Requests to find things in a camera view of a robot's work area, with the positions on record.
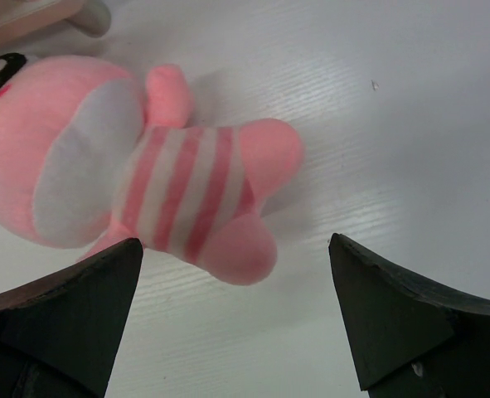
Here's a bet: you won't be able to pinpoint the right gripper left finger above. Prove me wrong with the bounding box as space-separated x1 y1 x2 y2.
0 239 143 397

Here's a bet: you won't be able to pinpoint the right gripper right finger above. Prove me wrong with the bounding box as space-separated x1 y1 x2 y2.
329 234 490 398

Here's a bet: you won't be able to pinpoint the pink plush pink stripes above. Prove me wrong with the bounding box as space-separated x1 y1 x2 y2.
0 52 303 285

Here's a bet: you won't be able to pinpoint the white two-tier shelf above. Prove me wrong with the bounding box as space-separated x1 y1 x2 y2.
0 0 111 46

